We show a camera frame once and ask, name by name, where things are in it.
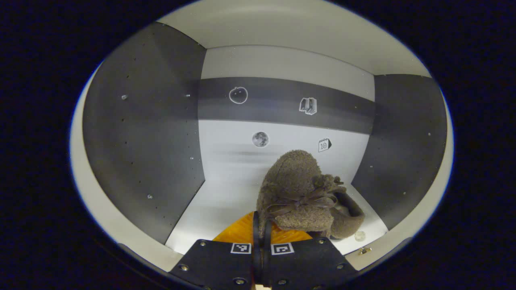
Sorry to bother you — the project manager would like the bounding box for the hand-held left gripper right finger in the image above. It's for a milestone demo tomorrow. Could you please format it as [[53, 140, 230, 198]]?
[[262, 219, 359, 290]]

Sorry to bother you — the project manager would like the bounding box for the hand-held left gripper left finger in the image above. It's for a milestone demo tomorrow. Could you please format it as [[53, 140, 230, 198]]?
[[169, 211, 262, 290]]

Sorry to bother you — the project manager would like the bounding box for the brown fuzzy shoe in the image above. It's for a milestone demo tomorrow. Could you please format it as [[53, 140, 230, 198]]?
[[322, 189, 366, 240], [256, 149, 348, 239]]

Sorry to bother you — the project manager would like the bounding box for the white shoe cabinet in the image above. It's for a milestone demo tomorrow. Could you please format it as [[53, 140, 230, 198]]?
[[69, 0, 455, 278]]

